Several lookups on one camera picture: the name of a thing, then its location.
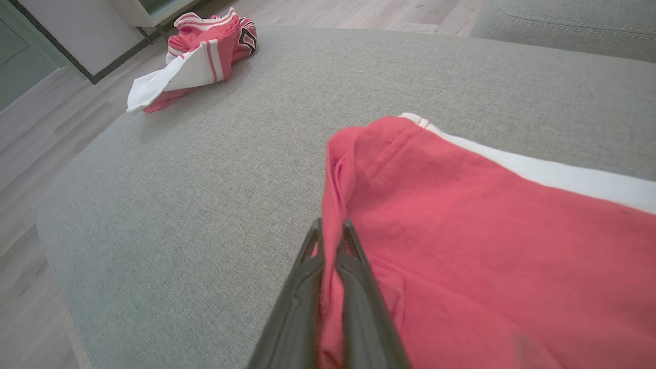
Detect grey green door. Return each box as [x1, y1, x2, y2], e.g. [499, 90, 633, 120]
[0, 0, 67, 111]

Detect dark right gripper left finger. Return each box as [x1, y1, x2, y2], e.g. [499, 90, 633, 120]
[246, 218, 326, 369]

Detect white cabinet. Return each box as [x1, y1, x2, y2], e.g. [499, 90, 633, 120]
[108, 0, 200, 27]

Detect red shorts with white stripe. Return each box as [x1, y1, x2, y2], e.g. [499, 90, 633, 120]
[317, 113, 656, 369]

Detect red white jersey number 3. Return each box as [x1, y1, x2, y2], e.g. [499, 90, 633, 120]
[127, 7, 257, 114]

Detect grey fabric sofa cushion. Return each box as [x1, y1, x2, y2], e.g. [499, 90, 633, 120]
[469, 0, 656, 63]

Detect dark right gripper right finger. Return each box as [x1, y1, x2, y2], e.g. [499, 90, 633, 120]
[338, 220, 411, 369]

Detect grey fabric sofa seat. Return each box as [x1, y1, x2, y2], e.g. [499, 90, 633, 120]
[36, 26, 656, 369]

